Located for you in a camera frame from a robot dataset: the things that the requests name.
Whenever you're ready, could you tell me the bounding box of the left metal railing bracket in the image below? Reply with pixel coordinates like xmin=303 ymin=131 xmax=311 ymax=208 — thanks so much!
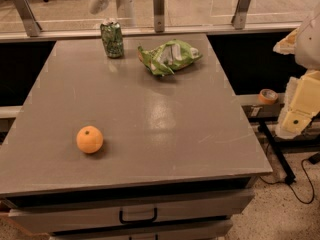
xmin=12 ymin=0 xmax=42 ymax=37

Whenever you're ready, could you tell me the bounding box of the lower drawer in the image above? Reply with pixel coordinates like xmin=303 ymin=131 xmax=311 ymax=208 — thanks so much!
xmin=49 ymin=220 xmax=233 ymax=240

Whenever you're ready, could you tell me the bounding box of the right metal railing bracket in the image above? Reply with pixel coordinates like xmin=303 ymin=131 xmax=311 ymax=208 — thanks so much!
xmin=231 ymin=0 xmax=251 ymax=30

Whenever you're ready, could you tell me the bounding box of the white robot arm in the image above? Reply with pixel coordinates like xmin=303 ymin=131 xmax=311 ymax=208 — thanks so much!
xmin=273 ymin=4 xmax=320 ymax=139

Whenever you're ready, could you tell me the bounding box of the upper drawer with black handle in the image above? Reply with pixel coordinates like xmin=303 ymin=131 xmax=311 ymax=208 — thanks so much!
xmin=9 ymin=189 xmax=254 ymax=233

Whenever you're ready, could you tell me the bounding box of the orange tape roll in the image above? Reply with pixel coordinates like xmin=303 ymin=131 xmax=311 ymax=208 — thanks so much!
xmin=258 ymin=89 xmax=278 ymax=105

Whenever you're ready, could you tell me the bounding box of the metal railing bracket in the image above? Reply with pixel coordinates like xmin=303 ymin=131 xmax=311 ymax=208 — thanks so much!
xmin=231 ymin=0 xmax=251 ymax=30
xmin=153 ymin=0 xmax=165 ymax=33
xmin=12 ymin=0 xmax=42 ymax=37

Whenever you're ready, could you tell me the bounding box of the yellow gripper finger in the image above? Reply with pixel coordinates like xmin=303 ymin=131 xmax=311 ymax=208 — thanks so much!
xmin=275 ymin=70 xmax=320 ymax=139
xmin=273 ymin=29 xmax=298 ymax=55

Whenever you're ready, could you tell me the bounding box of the black cable on floor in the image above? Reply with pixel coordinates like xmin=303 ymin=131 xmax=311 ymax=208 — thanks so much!
xmin=259 ymin=157 xmax=316 ymax=205

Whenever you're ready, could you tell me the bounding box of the green chip bag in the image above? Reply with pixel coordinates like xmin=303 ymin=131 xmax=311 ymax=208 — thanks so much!
xmin=138 ymin=39 xmax=202 ymax=76

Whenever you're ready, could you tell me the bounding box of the black table leg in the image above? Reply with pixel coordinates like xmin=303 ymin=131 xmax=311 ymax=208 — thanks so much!
xmin=258 ymin=121 xmax=296 ymax=186

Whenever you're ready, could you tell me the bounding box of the orange fruit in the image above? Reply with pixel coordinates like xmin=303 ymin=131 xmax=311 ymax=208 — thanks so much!
xmin=76 ymin=126 xmax=103 ymax=154

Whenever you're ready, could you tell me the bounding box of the middle metal railing bracket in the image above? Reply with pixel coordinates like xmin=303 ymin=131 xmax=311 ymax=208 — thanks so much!
xmin=153 ymin=0 xmax=165 ymax=33

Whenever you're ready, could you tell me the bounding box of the green soda can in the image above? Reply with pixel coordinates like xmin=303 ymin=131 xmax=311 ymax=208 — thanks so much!
xmin=100 ymin=20 xmax=124 ymax=58

